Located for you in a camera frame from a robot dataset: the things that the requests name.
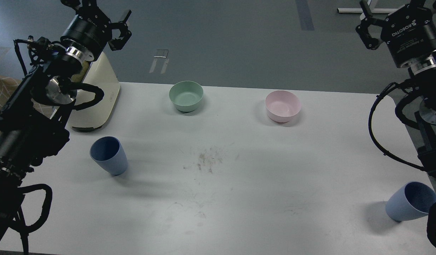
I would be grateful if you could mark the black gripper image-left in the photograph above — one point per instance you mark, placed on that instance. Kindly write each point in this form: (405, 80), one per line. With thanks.
(91, 28)

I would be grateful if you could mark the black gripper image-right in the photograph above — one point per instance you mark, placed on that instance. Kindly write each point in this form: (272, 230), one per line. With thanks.
(409, 33)

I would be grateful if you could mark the light blue cup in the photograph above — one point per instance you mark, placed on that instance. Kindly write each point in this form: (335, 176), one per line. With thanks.
(412, 201)

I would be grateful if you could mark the white table leg base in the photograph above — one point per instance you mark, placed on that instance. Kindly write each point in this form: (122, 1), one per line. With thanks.
(372, 5)

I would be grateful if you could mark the toast slice front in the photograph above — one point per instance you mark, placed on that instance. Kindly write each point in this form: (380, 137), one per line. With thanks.
(78, 78)

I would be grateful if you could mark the pink bowl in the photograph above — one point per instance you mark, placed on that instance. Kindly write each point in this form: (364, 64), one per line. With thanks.
(282, 106)

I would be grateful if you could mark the green bowl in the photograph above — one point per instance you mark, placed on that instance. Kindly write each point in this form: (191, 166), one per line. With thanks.
(186, 96)

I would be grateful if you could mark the beige checkered cloth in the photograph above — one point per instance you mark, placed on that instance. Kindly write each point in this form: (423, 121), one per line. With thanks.
(8, 86)

